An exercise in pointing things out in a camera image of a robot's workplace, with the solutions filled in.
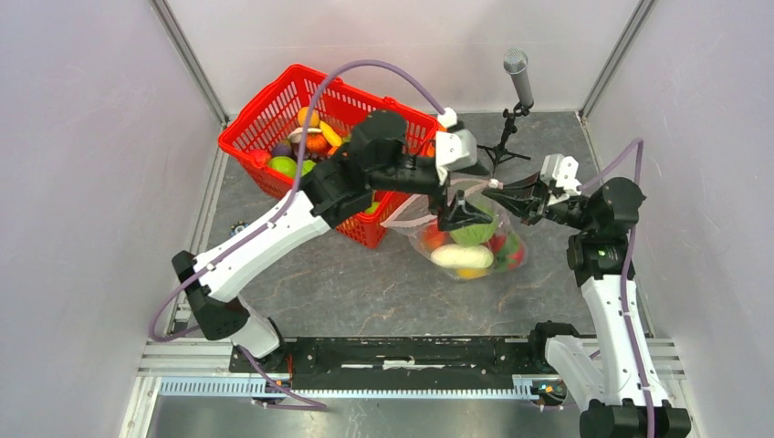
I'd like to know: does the white toy radish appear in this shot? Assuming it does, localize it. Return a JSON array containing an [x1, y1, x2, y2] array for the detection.
[[430, 244, 494, 269]]

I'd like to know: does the aluminium frame rail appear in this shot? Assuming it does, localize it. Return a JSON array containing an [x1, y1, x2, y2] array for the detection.
[[118, 335, 685, 438]]

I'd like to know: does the clear zip top bag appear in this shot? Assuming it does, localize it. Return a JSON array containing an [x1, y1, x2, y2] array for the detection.
[[382, 178, 528, 281]]

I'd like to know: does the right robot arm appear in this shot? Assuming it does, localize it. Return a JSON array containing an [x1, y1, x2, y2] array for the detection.
[[482, 174, 692, 437]]

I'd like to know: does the red toy apple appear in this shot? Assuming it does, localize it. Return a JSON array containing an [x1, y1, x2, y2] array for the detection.
[[487, 234, 507, 255]]

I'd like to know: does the orange red toy mango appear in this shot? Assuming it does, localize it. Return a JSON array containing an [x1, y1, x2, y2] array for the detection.
[[420, 223, 453, 253]]

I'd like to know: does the yellow toy lemon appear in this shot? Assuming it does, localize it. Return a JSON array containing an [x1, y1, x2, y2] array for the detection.
[[455, 268, 489, 280]]

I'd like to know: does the grey microphone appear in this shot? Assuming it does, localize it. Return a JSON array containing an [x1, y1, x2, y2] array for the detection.
[[503, 47, 534, 109]]

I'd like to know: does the orange toy pumpkin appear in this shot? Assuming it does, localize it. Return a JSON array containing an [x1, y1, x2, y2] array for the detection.
[[306, 133, 329, 155]]

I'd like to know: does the yellow toy banana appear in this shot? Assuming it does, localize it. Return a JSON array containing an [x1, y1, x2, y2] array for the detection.
[[319, 121, 342, 148]]

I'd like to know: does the red toy strawberry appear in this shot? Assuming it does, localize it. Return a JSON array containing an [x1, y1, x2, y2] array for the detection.
[[248, 149, 273, 168]]

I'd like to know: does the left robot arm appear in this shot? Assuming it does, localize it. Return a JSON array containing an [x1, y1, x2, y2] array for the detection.
[[173, 110, 492, 372]]

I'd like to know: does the red plastic basket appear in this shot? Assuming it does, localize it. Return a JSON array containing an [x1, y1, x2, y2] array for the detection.
[[218, 64, 439, 248]]

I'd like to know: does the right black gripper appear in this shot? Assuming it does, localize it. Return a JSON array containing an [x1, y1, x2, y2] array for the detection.
[[483, 170, 597, 233]]

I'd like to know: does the small blue cartoon toy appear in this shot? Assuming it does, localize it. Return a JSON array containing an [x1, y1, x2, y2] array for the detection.
[[230, 221, 248, 236]]

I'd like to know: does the purple toy eggplant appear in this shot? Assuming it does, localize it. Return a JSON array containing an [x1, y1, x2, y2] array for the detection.
[[270, 141, 294, 158]]

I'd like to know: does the orange toy tangerine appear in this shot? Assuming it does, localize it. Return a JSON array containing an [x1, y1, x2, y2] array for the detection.
[[297, 107, 320, 128]]

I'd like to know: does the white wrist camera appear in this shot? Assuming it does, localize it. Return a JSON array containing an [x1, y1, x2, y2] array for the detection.
[[540, 153, 581, 197], [434, 108, 478, 186]]

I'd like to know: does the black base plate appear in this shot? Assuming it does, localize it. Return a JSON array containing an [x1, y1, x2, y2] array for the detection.
[[258, 336, 555, 391]]

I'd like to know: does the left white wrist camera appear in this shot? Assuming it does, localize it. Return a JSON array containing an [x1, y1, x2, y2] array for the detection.
[[434, 108, 478, 186]]

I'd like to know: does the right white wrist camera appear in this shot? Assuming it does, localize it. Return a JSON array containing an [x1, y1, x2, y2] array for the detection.
[[540, 153, 581, 197]]

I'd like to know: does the green toy cabbage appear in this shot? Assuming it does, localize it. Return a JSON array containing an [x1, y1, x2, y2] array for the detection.
[[449, 222, 498, 246]]

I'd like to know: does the black microphone tripod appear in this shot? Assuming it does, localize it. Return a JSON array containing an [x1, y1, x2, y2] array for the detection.
[[477, 102, 532, 175]]

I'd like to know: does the green toy apple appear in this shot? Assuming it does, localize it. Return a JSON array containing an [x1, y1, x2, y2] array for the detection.
[[267, 156, 298, 180]]

